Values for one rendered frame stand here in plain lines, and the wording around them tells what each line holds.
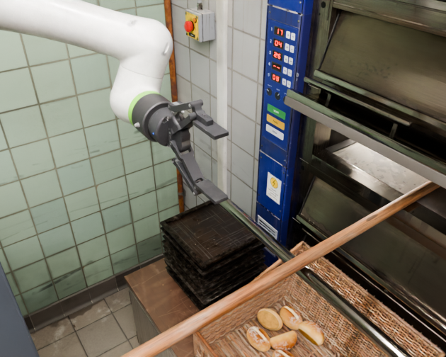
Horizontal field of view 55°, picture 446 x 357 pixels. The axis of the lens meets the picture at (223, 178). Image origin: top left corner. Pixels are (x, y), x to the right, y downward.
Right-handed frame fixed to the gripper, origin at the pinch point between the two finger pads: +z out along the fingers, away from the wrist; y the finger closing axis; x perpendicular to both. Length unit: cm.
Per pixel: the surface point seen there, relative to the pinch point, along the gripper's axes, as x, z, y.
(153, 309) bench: -3, -48, 90
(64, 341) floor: 26, -100, 148
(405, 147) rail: -40.9, 10.5, 4.7
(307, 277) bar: -17.9, 9.1, 31.4
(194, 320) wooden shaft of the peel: 10.4, 6.7, 27.8
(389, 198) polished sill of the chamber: -56, 2, 30
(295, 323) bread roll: -39, -10, 85
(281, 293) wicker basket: -43, -23, 85
